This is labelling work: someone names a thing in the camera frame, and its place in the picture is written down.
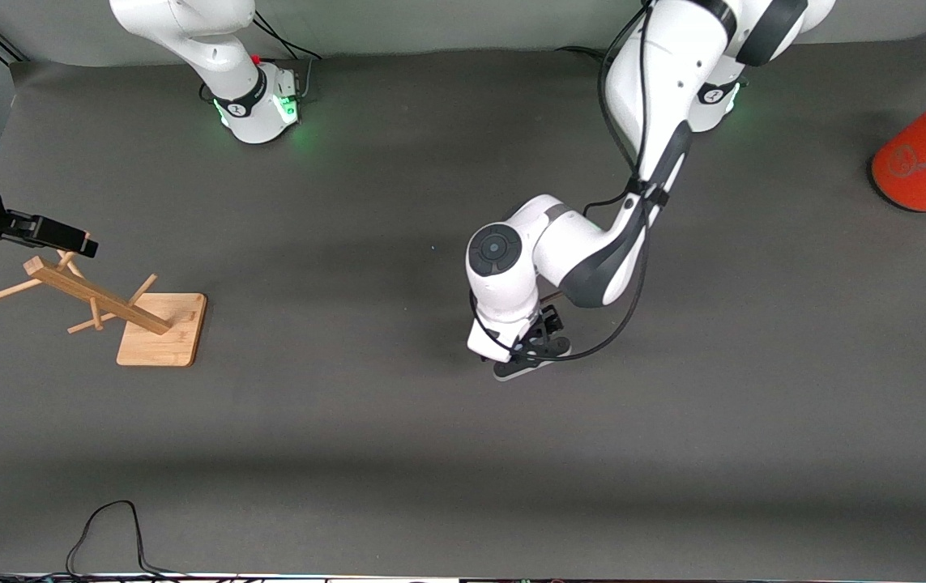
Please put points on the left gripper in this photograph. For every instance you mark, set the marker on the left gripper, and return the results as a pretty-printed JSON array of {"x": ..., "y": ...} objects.
[{"x": 552, "y": 321}]

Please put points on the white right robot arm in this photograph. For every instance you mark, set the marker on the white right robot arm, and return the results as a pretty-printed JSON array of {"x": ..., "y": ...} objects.
[{"x": 219, "y": 48}]

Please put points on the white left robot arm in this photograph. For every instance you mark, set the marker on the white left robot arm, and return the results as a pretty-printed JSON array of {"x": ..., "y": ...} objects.
[{"x": 649, "y": 73}]

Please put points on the wooden cup rack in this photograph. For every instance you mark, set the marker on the wooden cup rack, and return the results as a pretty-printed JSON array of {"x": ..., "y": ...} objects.
[{"x": 163, "y": 332}]

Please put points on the dark grey table mat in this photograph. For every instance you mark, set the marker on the dark grey table mat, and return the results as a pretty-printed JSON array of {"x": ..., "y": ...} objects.
[{"x": 462, "y": 453}]

